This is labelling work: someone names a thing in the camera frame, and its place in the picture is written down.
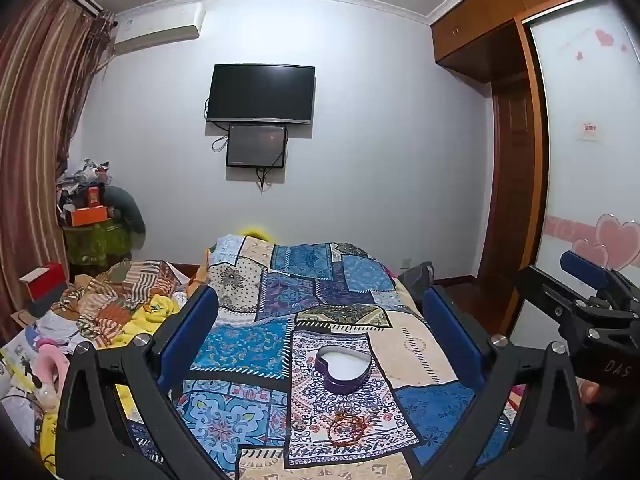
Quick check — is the patchwork printed blanket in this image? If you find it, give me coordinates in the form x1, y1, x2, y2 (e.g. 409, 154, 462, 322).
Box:
125, 234, 521, 480

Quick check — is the red box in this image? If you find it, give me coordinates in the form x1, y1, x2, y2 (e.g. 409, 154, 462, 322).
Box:
19, 261, 69, 304

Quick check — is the white air conditioner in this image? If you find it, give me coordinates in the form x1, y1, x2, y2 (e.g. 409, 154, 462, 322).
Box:
112, 2, 207, 54

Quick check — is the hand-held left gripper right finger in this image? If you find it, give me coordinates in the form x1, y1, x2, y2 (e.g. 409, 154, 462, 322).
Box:
415, 285, 593, 480

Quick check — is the dark grey bag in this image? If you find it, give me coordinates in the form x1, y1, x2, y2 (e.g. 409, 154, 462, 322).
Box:
397, 261, 436, 307

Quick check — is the pile of clutter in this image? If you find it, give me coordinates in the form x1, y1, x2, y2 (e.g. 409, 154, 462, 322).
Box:
56, 159, 114, 211

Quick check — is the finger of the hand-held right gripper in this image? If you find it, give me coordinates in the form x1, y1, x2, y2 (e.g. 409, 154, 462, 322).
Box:
515, 264, 598, 331
559, 250, 613, 293

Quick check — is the striped brown curtain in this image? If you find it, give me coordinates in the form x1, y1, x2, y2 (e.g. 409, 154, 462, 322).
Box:
0, 0, 117, 346

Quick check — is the orange box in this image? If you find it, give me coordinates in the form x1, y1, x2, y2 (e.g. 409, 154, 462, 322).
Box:
70, 206, 110, 227

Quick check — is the wooden wardrobe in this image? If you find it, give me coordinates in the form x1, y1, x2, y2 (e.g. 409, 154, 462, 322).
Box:
430, 0, 617, 82

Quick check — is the pink plush toy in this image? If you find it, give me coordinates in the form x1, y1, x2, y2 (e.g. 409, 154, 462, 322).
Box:
31, 339, 72, 378

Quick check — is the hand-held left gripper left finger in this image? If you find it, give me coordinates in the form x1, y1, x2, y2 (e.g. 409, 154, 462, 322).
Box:
50, 285, 236, 480

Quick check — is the yellow cloth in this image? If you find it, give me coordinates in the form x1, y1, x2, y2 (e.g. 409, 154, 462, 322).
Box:
119, 294, 189, 347

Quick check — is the dark green bundle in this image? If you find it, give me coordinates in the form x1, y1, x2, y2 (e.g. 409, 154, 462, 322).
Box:
102, 186, 147, 252

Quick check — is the small black wall monitor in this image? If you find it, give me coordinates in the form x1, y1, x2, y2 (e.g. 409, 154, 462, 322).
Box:
225, 124, 289, 169

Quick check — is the purple heart-shaped box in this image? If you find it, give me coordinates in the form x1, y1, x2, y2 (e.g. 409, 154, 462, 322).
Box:
314, 345, 373, 393

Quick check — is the yellow pillow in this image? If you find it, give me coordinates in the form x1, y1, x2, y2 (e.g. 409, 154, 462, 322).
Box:
237, 227, 277, 244

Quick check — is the person's right hand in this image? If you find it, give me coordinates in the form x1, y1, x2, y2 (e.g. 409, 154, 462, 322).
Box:
576, 379, 602, 407

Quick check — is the wooden door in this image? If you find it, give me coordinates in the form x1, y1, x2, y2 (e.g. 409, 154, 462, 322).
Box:
477, 74, 537, 322

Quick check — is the orange striped blanket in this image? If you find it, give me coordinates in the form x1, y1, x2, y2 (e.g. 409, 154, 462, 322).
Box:
52, 259, 190, 348

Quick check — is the orange bead bracelet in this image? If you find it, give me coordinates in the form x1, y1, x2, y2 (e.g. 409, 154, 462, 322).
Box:
326, 410, 374, 447

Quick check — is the black wall television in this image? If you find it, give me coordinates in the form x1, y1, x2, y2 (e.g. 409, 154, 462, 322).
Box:
206, 63, 316, 126

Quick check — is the white sliding door with hearts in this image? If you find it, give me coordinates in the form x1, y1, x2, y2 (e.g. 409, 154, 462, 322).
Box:
517, 0, 640, 343

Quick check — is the green printed cloth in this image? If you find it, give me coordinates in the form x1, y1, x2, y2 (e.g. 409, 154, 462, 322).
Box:
64, 222, 132, 269

